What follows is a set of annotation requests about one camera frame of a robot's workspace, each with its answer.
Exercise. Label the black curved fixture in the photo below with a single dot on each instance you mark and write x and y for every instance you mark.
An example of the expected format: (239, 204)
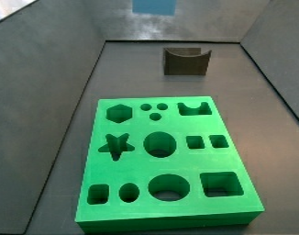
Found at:
(186, 61)

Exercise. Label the green shape-sorting board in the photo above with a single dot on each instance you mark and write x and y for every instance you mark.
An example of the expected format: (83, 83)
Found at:
(163, 169)

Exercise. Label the blue rectangular block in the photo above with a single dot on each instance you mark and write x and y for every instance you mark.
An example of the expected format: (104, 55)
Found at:
(154, 7)

